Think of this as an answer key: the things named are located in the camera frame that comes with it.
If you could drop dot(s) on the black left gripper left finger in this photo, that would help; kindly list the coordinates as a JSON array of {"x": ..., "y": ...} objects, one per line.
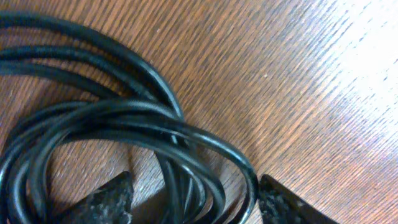
[{"x": 109, "y": 204}]

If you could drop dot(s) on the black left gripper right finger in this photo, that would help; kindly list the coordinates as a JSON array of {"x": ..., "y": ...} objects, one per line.
[{"x": 279, "y": 205}]

